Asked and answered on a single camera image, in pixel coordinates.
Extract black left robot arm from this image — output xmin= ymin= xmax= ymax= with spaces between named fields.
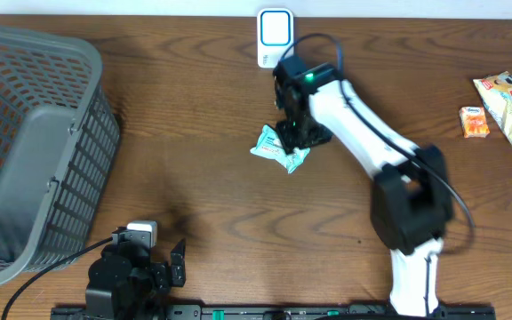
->
xmin=84 ymin=239 xmax=186 ymax=320

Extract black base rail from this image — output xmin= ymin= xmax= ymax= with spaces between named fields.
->
xmin=51 ymin=302 xmax=497 ymax=320

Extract orange small snack box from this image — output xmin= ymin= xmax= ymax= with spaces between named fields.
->
xmin=459 ymin=107 xmax=490 ymax=138

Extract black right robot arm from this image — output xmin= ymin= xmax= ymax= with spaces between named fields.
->
xmin=273 ymin=55 xmax=453 ymax=317

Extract light blue wipes pack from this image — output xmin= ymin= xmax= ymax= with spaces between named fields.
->
xmin=250 ymin=124 xmax=310 ymax=174

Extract white barcode scanner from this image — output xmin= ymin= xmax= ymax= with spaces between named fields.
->
xmin=257 ymin=8 xmax=294 ymax=68

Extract grey plastic mesh basket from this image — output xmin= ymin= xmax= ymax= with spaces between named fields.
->
xmin=0 ymin=26 xmax=120 ymax=285

